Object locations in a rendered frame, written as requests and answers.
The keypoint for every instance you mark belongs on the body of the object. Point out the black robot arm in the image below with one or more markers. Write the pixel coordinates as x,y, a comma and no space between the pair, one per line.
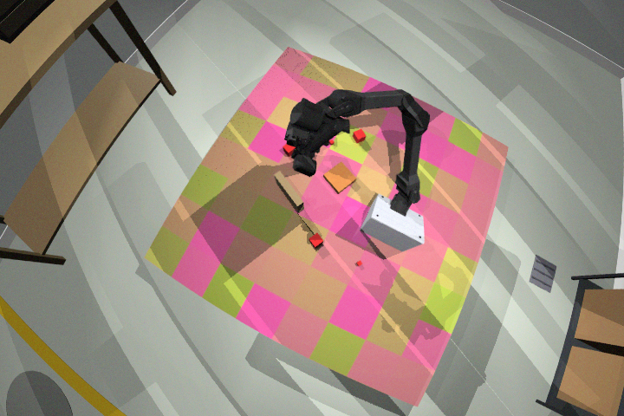
327,123

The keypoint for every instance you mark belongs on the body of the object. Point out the tan bar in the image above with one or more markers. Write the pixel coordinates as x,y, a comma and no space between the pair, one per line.
289,192

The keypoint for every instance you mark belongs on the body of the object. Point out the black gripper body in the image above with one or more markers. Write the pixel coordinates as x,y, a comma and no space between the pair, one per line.
303,161

